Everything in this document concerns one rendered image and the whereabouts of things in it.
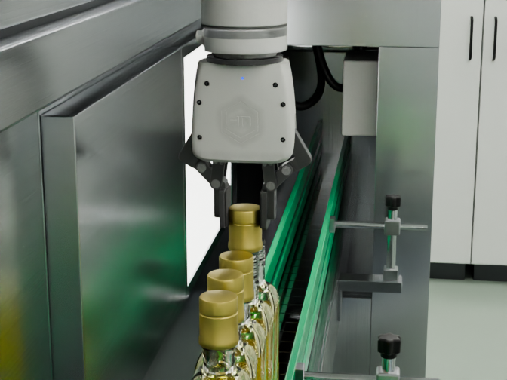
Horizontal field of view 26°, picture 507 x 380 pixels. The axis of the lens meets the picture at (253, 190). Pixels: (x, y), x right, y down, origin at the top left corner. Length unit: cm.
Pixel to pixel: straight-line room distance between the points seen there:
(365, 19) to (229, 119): 100
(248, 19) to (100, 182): 21
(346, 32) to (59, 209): 117
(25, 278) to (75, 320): 9
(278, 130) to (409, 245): 109
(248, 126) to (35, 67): 28
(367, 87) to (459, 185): 281
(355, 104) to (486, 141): 276
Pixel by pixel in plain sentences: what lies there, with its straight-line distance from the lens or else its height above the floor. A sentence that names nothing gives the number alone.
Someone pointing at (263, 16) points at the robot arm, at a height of 156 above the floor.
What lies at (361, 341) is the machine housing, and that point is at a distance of 220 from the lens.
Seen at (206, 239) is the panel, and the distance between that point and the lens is 163.
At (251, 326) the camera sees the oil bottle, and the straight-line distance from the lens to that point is 109.
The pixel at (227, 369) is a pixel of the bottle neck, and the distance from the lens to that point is 98.
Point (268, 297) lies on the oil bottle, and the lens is 119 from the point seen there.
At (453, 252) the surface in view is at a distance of 503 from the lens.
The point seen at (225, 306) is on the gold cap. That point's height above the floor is 133.
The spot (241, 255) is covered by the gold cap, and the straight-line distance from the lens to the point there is 107.
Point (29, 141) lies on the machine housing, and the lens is 92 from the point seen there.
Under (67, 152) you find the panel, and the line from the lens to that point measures 95.
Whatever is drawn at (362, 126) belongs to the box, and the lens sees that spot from 218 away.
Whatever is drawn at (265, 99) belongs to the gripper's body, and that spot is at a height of 148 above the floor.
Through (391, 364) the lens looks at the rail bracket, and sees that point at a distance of 129.
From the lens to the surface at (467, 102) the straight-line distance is 486.
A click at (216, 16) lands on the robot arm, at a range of 105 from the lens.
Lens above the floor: 166
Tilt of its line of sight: 15 degrees down
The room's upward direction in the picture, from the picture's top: straight up
